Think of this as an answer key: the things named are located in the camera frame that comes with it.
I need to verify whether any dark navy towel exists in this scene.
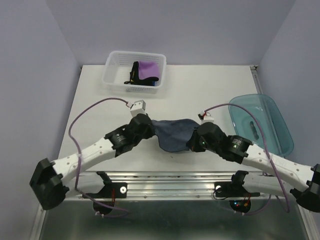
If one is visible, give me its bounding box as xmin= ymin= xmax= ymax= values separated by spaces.
xmin=152 ymin=118 xmax=200 ymax=153

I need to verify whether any purple towel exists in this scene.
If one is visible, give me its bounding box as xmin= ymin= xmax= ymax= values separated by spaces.
xmin=138 ymin=60 xmax=160 ymax=82

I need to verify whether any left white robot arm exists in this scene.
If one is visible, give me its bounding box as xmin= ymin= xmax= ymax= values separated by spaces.
xmin=29 ymin=113 xmax=155 ymax=210

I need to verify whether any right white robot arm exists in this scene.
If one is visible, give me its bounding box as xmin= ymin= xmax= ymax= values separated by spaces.
xmin=186 ymin=122 xmax=320 ymax=213

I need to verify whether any white perforated plastic basket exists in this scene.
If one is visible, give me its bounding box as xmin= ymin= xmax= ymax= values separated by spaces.
xmin=101 ymin=50 xmax=167 ymax=94

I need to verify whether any translucent blue plastic bin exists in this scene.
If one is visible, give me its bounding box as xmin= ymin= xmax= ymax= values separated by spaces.
xmin=228 ymin=94 xmax=294 ymax=158

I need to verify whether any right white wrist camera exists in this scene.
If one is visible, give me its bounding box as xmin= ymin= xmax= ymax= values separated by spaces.
xmin=198 ymin=111 xmax=215 ymax=125

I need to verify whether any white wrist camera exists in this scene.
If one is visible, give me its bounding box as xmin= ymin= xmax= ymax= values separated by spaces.
xmin=127 ymin=100 xmax=147 ymax=117
xmin=198 ymin=111 xmax=215 ymax=125

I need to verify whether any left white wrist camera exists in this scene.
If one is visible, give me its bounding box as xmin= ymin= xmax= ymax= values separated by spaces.
xmin=127 ymin=100 xmax=147 ymax=117

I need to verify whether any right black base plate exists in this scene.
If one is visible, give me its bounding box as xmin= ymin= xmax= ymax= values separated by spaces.
xmin=212 ymin=181 xmax=261 ymax=214

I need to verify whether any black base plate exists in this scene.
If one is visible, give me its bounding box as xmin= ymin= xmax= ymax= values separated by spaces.
xmin=212 ymin=181 xmax=261 ymax=214
xmin=82 ymin=182 xmax=128 ymax=216

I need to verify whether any aluminium mounting rail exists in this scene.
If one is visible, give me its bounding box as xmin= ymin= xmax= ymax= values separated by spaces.
xmin=41 ymin=171 xmax=308 ymax=201

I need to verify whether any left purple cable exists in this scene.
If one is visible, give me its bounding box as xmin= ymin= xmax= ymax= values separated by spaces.
xmin=68 ymin=97 xmax=131 ymax=218

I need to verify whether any purple cable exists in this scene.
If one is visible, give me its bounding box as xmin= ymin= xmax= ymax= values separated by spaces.
xmin=68 ymin=97 xmax=131 ymax=218
xmin=199 ymin=102 xmax=291 ymax=216

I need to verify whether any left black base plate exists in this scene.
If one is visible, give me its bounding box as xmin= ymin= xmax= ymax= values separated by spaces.
xmin=82 ymin=182 xmax=128 ymax=216

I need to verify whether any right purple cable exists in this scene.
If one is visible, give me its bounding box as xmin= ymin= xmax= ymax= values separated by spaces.
xmin=199 ymin=102 xmax=291 ymax=216

